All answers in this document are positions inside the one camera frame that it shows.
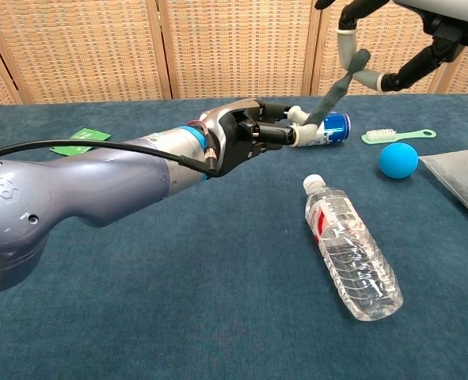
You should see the green paper packet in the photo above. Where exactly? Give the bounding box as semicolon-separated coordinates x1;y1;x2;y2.
49;127;112;156

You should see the grey translucent plastic bag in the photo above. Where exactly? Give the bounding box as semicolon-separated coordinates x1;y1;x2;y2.
417;146;468;229

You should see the blue ball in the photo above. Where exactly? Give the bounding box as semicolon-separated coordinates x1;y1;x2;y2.
378;142;420;180

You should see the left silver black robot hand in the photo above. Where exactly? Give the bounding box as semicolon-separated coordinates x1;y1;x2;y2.
197;97;322;179

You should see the grey worm-shaped object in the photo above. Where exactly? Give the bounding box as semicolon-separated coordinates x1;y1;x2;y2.
305;49;372;127

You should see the blue white soda can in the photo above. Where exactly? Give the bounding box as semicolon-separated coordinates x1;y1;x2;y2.
292;111;352;148

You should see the mint green brush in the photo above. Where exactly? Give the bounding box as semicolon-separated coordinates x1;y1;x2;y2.
360;128;437;146

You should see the blue felt table cover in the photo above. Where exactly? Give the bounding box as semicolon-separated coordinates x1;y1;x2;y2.
0;93;468;380

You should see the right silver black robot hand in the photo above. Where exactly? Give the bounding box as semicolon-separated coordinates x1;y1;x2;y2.
314;0;468;94

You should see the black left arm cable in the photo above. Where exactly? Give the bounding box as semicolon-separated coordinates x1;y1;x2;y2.
0;140;219;176

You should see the bamboo folding screen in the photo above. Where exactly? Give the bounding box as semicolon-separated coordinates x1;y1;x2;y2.
0;0;468;107

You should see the clear plastic water bottle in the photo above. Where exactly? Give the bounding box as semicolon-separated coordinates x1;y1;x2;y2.
302;173;404;321

